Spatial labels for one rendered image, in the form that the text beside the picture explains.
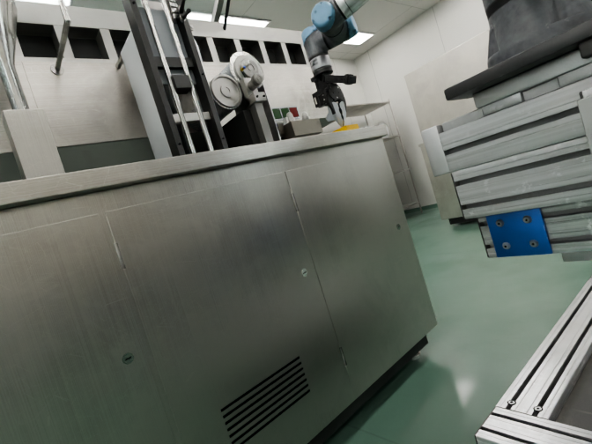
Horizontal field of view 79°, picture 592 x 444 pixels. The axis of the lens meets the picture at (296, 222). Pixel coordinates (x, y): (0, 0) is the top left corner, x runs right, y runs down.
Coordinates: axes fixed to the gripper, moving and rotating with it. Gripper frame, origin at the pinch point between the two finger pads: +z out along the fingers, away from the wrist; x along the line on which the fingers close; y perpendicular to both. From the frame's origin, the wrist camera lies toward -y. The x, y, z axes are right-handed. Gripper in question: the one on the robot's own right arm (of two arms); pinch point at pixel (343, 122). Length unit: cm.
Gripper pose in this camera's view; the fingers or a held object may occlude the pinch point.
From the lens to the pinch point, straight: 134.8
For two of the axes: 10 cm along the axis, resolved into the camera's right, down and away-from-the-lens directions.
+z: 3.0, 9.5, 0.5
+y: -6.2, 1.6, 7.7
